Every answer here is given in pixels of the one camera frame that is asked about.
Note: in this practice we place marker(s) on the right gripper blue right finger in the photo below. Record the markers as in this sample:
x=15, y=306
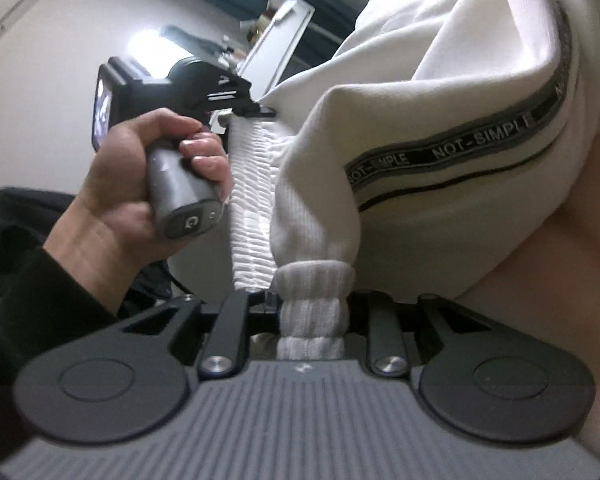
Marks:
x=386, y=351

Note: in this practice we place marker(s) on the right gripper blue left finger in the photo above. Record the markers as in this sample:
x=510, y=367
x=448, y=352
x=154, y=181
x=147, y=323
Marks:
x=224, y=352

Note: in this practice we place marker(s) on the white track pants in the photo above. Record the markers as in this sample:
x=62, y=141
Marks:
x=439, y=136

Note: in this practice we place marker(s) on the black sleeve forearm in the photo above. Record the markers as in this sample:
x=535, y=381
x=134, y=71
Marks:
x=41, y=307

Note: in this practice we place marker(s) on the left hand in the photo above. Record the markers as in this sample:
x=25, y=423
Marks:
x=108, y=233

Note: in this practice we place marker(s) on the white dressing table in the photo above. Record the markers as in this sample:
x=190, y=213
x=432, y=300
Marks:
x=269, y=57

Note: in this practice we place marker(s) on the pink pastel bed quilt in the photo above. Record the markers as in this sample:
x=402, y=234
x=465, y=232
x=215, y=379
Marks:
x=550, y=287

